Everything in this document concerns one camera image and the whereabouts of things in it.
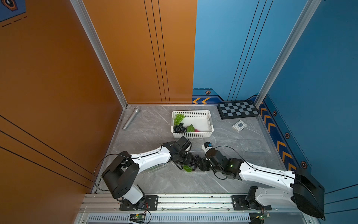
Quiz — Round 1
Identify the left green circuit board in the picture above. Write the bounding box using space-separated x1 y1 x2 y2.
129 213 146 224

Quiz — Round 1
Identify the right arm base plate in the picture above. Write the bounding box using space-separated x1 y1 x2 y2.
231 195 272 211

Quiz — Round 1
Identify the black grey chessboard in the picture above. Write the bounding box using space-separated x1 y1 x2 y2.
217 101 259 119

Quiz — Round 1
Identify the small black grape bunch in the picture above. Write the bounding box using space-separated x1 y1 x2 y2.
173 123 187 133

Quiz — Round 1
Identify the dark purple grape bunch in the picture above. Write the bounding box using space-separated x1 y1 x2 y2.
190 155 201 171

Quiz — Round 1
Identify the white perforated plastic basket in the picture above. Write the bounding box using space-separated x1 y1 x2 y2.
171 110 214 139

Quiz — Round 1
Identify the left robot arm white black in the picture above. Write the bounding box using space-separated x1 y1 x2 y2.
102 137 193 209

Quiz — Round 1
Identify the aluminium rail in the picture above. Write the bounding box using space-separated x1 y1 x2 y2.
81 193 314 214

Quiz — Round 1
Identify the small green grape bunch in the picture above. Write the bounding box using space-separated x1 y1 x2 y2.
174 113 185 126

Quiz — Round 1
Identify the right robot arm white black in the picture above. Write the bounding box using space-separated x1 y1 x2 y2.
200 147 325 219

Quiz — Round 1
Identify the green circuit board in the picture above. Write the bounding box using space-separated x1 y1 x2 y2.
129 213 146 224
256 211 270 220

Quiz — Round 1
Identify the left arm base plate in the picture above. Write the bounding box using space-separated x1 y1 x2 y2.
119 195 158 211

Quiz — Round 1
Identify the green grape leaf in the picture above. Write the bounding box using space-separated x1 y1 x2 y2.
183 165 193 173
186 124 195 133

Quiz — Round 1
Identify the right green circuit board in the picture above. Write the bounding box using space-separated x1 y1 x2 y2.
256 211 270 220

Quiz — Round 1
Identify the silver microphone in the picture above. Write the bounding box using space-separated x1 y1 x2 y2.
122 106 140 130

